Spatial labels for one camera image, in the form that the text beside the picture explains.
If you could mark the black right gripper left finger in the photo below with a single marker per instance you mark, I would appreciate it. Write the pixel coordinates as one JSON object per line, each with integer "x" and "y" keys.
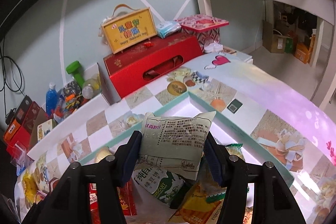
{"x": 111, "y": 173}

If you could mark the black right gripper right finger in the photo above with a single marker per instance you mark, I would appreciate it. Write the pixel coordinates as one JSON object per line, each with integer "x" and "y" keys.
{"x": 230, "y": 174}

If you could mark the red round-logo snack bag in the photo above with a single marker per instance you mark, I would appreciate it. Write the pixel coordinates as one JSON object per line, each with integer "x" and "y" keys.
{"x": 125, "y": 196}

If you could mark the clear round biscuit packet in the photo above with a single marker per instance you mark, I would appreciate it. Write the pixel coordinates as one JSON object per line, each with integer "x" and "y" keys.
{"x": 215, "y": 192}

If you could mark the orange snack packet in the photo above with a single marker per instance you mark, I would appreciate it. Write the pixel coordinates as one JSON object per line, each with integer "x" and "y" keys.
{"x": 199, "y": 207}

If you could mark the green white biscuit packet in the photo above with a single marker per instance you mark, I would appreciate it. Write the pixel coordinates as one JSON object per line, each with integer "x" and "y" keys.
{"x": 160, "y": 183}

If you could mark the cream printed snack bag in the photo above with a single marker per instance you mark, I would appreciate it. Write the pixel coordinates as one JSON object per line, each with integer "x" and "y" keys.
{"x": 174, "y": 143}

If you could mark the yellow bread packet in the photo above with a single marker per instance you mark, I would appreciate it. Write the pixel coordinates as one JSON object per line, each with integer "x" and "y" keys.
{"x": 30, "y": 189}

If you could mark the teal rimmed white tray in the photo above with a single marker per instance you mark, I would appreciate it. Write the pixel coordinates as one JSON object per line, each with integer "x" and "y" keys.
{"x": 227, "y": 127}

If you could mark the white foam board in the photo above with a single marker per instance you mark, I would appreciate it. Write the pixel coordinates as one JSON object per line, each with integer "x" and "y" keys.
{"x": 69, "y": 125}

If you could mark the patterned tablecloth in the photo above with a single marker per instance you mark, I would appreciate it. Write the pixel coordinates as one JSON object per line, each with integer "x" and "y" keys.
{"x": 293, "y": 129}

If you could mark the yellow card box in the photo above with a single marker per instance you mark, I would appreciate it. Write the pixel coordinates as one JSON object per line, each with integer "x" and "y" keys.
{"x": 44, "y": 128}

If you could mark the colourful toy pile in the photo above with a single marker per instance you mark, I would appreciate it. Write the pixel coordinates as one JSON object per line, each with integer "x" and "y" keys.
{"x": 70, "y": 99}

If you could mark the clear plastic bottle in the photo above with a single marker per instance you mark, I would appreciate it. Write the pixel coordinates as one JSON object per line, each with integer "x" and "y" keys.
{"x": 91, "y": 88}

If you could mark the blue bead bottle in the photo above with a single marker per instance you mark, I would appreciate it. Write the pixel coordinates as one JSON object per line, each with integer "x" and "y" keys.
{"x": 51, "y": 99}

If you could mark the clear plastic box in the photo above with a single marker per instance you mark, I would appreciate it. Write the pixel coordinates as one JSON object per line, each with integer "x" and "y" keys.
{"x": 20, "y": 159}

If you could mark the large red gift box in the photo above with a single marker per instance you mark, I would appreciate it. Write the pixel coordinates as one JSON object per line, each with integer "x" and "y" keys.
{"x": 23, "y": 134}

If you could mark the red box with cutout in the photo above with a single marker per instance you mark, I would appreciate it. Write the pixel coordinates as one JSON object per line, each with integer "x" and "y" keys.
{"x": 146, "y": 61}

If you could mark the orange long box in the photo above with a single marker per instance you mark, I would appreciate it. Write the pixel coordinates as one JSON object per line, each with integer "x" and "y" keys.
{"x": 20, "y": 114}

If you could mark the green dumbbell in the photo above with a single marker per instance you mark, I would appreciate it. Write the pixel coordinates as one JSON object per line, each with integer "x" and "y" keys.
{"x": 74, "y": 69}

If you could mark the black power adapter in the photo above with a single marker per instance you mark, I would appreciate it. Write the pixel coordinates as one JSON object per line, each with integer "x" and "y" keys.
{"x": 10, "y": 116}

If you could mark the brown cardboard box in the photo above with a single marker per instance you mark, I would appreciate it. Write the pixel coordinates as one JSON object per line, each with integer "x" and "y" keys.
{"x": 274, "y": 43}

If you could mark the pink patterned box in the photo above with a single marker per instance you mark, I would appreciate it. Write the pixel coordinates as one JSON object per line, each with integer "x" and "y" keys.
{"x": 204, "y": 27}

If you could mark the blue tissue pack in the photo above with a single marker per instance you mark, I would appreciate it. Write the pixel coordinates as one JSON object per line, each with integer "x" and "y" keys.
{"x": 167, "y": 28}

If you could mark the yellow handled gift box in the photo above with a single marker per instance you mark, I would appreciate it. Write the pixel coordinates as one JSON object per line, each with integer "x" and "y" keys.
{"x": 127, "y": 27}

